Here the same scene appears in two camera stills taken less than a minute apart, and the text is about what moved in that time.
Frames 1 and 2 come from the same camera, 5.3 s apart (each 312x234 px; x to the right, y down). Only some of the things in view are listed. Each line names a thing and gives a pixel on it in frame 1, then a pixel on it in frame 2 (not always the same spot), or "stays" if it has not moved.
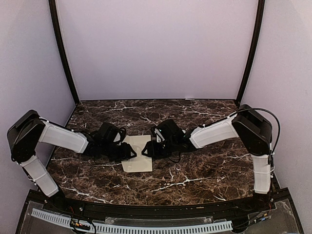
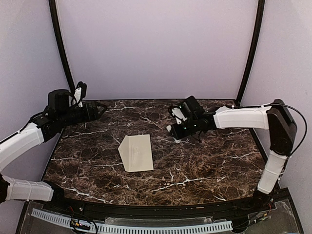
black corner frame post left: x=53 y=10 stays
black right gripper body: x=165 y=150 -> x=191 y=128
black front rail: x=229 y=208 stays
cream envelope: x=141 y=163 stays
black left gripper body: x=117 y=155 -> x=87 y=117
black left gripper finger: x=131 y=153 -> x=100 y=108
